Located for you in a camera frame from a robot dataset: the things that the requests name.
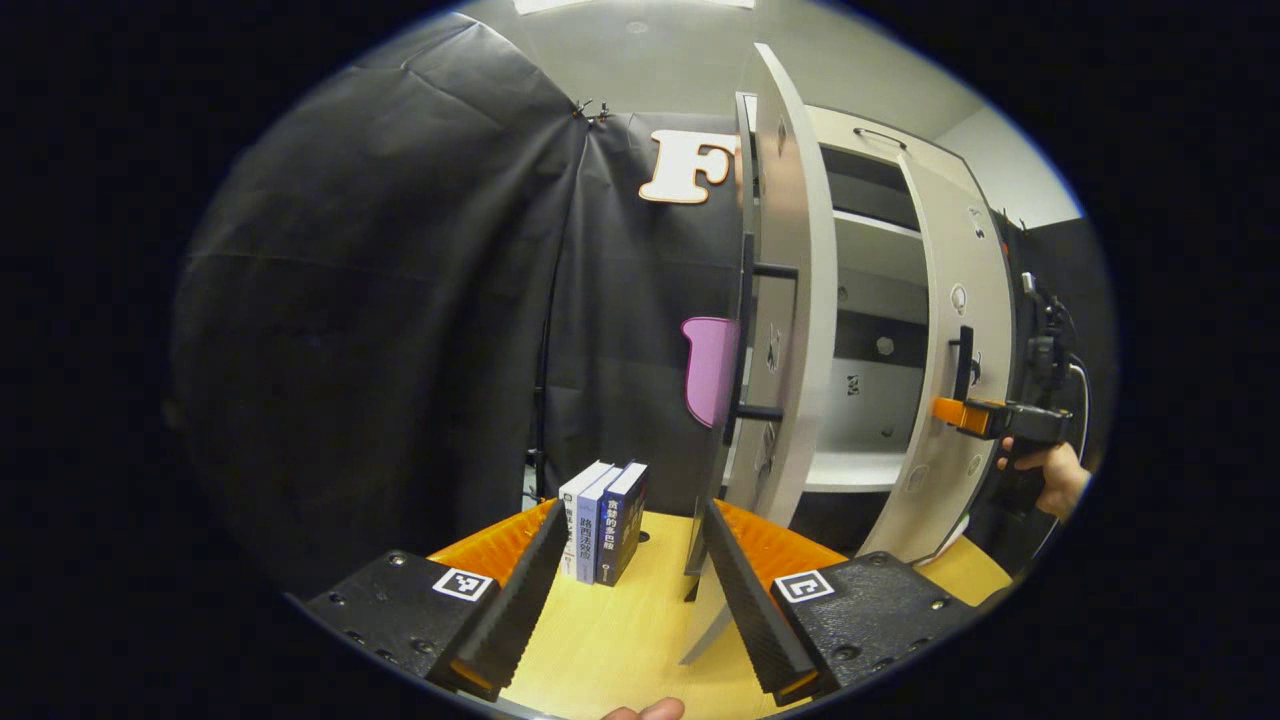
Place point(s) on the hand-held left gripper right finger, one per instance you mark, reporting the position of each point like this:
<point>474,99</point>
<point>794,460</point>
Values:
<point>750,610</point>

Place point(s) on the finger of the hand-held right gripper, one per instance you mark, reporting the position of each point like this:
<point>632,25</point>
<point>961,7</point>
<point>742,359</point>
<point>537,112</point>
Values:
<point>955,415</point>

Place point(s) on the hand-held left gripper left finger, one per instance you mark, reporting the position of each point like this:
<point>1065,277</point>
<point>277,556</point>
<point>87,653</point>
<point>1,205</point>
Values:
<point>525,600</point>

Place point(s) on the white and grey cabinet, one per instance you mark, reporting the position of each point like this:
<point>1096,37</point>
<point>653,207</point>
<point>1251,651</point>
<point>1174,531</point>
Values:
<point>870,410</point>

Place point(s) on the white cabinet door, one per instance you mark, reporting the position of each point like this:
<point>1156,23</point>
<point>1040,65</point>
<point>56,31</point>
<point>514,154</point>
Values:
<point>960,250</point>
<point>810,300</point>

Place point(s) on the white cabinet shelf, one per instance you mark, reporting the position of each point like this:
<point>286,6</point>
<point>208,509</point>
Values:
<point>870,245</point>
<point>855,472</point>

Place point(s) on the white cabinet drawer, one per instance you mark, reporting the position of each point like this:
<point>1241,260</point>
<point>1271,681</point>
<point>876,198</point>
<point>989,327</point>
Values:
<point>840,135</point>

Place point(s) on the light blue book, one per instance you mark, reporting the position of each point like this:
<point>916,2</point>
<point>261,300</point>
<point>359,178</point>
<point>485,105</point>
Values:
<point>587,535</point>

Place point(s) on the dark blue book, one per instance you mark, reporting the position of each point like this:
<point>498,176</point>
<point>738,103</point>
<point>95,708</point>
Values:
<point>622,520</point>

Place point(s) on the ceiling light panel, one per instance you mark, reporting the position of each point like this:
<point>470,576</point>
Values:
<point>560,4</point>

